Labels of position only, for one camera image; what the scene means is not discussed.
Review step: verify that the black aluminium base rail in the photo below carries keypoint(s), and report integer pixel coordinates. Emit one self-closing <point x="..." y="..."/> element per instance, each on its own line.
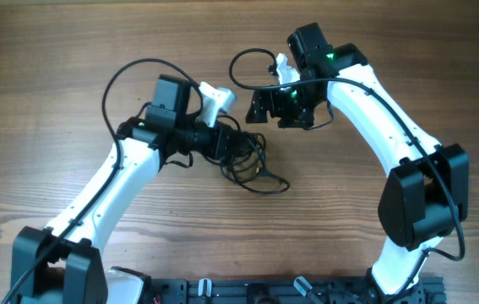
<point x="333" y="291"/>

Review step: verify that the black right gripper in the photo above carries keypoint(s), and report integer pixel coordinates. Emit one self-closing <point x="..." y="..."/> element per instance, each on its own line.
<point x="261" y="101"/>

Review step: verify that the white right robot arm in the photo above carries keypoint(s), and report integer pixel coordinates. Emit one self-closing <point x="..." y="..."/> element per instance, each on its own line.
<point x="426" y="194"/>

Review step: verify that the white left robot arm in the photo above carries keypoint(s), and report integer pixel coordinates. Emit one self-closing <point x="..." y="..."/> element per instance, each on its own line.
<point x="62" y="262"/>

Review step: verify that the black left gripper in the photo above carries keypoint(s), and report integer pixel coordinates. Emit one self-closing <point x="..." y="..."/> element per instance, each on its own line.
<point x="218" y="148"/>

